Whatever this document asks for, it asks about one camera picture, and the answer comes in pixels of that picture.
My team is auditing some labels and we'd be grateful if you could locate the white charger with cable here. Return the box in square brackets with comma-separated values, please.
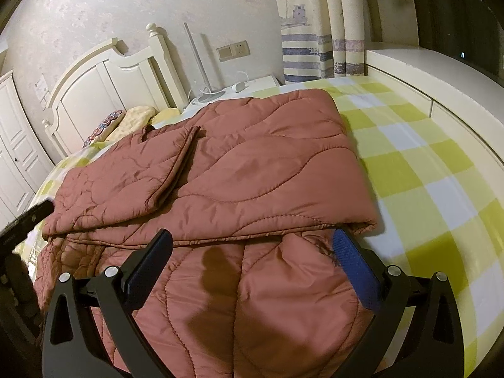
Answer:
[232, 72, 256, 92]

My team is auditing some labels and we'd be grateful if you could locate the wall switch socket panel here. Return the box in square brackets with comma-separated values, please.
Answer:
[216, 40, 250, 62]

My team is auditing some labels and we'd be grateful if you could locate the boat print curtain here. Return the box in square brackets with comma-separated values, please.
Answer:
[272, 0, 381, 84]

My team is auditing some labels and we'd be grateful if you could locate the white wooden headboard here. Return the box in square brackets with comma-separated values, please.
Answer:
[43, 23, 190, 156]

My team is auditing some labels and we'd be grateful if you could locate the yellow floral pillow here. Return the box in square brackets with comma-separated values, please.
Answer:
[104, 106, 156, 142]

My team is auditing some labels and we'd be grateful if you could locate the white nightstand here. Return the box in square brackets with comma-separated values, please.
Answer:
[181, 75, 282, 113]

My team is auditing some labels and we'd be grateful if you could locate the white lamp stand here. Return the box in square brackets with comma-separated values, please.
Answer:
[183, 22, 227, 105]

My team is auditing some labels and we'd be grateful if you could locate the dark window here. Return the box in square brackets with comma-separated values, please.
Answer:
[409, 0, 504, 72]

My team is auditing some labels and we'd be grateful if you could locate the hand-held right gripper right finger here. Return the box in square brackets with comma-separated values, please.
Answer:
[332, 228, 465, 378]

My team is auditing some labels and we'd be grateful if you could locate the white window ledge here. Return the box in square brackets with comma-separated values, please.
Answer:
[366, 45, 504, 245]

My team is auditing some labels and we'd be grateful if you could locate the patterned round-print pillow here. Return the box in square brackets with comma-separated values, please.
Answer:
[82, 109, 127, 149]

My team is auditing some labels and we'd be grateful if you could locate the pink quilted coat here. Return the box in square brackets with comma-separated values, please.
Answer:
[33, 89, 379, 378]

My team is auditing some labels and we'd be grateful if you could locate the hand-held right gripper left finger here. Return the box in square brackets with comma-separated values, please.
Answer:
[41, 228, 174, 378]

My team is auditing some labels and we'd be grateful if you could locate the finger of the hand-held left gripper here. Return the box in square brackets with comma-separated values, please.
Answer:
[0, 200, 54, 258]

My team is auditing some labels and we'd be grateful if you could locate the white wardrobe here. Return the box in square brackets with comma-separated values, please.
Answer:
[0, 69, 54, 225]

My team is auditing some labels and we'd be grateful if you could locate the green checked bed sheet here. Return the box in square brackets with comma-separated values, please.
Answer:
[20, 76, 495, 378]

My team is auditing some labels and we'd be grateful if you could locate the plain yellow pillow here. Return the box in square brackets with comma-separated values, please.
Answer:
[152, 107, 182, 129]

